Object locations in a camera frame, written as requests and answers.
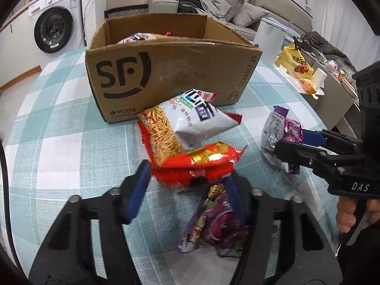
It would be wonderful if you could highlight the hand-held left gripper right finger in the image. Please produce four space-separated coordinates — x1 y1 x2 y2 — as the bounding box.
223 174 340 285

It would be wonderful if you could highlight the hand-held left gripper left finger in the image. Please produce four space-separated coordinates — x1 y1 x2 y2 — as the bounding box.
28 159 152 285

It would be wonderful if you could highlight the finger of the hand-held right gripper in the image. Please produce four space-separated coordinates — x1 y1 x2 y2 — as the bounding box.
274 139 339 170
302 129 362 151

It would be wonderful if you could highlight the magenta snack packet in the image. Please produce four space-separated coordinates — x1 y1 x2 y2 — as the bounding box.
282 119 304 143

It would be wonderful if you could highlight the white purple snack packet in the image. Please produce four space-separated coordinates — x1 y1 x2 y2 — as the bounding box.
261 106 300 174

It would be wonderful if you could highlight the red snack packet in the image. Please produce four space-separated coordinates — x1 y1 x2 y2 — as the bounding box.
150 141 247 189

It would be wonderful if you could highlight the white noodle snack bag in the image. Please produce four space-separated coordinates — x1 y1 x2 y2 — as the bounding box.
117 29 176 45
137 88 242 168

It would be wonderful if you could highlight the brown cardboard box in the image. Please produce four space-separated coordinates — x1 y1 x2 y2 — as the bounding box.
85 13 263 123

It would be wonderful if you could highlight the person's right hand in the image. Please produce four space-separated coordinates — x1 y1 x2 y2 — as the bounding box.
336 196 380 234

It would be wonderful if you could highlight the grey side table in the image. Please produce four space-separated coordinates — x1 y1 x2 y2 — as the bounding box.
297 56 361 129

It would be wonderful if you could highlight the orange snack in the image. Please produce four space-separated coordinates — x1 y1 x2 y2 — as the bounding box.
300 79 317 94

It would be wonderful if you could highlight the white tray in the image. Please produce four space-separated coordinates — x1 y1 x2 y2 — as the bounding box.
275 62 327 99

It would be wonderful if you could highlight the white paper cup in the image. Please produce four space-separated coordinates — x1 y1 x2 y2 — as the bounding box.
312 67 328 91

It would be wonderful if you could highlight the yellow plastic bag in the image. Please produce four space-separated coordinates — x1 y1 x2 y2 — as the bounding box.
276 44 314 79

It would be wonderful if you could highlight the dark green jacket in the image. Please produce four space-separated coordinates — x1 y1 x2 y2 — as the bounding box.
303 31 357 72

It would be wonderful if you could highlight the teal checked tablecloth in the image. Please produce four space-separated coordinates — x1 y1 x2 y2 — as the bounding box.
0 47 345 285

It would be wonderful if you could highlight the white cylindrical appliance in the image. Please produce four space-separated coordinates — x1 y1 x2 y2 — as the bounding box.
252 18 288 66

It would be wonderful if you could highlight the grey jacket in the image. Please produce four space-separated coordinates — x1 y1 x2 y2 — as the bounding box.
197 0 235 21

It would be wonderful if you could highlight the white washing machine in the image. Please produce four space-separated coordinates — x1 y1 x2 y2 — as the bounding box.
28 0 86 54

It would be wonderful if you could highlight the dark clothing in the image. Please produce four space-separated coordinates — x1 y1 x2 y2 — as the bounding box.
178 0 205 14

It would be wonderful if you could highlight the grey sofa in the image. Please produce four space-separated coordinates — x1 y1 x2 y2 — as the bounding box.
148 0 312 36

